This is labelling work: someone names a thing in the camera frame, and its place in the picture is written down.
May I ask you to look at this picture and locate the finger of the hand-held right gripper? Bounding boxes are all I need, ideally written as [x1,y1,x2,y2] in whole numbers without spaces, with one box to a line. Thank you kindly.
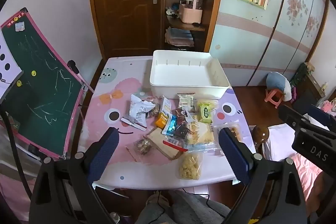
[308,105,336,132]
[279,105,328,131]

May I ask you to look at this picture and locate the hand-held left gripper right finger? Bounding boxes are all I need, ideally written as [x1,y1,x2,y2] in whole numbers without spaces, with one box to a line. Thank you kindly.
[218,127,307,224]

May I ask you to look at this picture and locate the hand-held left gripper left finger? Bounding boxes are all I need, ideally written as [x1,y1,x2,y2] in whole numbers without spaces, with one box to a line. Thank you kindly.
[29,127,120,224]

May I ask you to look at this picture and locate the clear bread bag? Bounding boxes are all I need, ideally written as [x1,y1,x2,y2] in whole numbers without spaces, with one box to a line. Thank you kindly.
[184,114,218,153]

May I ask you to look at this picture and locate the clear mixed nut packet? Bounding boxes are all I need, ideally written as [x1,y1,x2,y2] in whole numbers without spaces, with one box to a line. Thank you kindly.
[126,136,155,161]

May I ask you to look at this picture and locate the yellow puffs packet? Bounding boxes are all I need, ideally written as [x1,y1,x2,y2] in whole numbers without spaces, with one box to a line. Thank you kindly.
[179,151,203,181]

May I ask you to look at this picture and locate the white black snack bag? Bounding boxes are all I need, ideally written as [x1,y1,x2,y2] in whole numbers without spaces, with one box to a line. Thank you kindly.
[121,94,156,131]

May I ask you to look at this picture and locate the dark brown snack packet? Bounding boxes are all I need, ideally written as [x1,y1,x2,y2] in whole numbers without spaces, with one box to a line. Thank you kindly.
[173,124,191,139]
[172,108,194,125]

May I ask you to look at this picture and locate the kraft paper snack bag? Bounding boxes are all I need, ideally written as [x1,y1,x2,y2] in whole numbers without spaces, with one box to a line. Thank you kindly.
[146,128,188,161]

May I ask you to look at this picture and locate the small mixed nut packet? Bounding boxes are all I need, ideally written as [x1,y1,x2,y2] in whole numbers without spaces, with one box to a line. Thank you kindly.
[146,102,161,119]

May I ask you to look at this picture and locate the blue foil snack packet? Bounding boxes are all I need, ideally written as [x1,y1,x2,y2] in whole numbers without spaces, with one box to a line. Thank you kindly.
[161,114,179,136]

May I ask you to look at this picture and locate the beige snack packet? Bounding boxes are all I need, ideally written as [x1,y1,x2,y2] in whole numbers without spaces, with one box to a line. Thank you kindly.
[177,93,197,112]

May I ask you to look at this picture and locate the white plastic storage bin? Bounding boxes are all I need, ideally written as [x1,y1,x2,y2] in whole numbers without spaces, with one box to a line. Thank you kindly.
[150,50,231,99]

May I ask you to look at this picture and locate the cartoon printed tablecloth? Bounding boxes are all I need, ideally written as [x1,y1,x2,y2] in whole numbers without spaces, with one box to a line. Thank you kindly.
[77,56,256,190]

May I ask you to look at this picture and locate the pink plastic stool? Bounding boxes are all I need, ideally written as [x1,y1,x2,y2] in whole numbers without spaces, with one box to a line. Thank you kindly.
[265,89,286,108]

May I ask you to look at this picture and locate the dark wooden cabinet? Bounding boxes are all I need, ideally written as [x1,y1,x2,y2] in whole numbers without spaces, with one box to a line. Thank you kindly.
[290,63,326,106]

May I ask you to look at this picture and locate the pink white bedding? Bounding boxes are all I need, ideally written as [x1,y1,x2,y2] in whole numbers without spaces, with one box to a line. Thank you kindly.
[262,98,336,224]

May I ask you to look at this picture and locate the wooden bedpost knob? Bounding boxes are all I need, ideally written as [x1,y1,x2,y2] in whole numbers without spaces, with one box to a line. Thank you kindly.
[251,125,270,153]

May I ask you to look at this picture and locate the blue white cushion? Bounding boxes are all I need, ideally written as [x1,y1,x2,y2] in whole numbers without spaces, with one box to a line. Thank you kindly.
[266,72,293,101]

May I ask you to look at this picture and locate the grey fleece cloth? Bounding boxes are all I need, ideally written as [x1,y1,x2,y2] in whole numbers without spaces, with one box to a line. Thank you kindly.
[136,189,234,224]

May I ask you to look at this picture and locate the pink easel rod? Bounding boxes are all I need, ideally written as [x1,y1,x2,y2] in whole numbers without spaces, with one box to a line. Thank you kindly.
[67,60,94,94]

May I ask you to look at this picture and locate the floral wardrobe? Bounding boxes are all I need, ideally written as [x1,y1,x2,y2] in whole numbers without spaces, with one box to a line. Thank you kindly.
[209,0,330,86]

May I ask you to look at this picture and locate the white dotted board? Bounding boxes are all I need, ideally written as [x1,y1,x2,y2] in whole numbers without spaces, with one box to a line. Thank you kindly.
[0,35,23,98]

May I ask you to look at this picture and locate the folded towels stack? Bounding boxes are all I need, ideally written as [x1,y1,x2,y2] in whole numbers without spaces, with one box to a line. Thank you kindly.
[165,27,195,47]

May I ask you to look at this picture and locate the wooden corner shelf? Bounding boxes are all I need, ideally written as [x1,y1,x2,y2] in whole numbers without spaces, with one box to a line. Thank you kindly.
[160,0,226,52]

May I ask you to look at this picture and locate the brown wooden door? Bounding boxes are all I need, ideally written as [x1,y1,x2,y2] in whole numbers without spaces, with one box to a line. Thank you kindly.
[91,0,164,59]

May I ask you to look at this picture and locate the small toys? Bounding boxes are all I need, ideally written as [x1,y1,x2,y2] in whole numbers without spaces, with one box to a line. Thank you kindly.
[166,4,181,17]

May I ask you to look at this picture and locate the thin black cable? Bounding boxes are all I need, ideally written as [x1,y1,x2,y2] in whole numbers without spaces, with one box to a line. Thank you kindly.
[152,189,210,224]

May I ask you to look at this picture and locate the thick black cable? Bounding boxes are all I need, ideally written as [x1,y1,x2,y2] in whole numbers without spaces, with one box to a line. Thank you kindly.
[0,106,29,214]

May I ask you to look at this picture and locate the green chalkboard pink frame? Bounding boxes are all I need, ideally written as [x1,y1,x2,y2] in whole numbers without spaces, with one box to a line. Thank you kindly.
[0,7,87,160]

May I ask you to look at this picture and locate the pink handled basket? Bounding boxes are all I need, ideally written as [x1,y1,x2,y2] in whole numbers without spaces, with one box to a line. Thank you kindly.
[179,0,203,24]

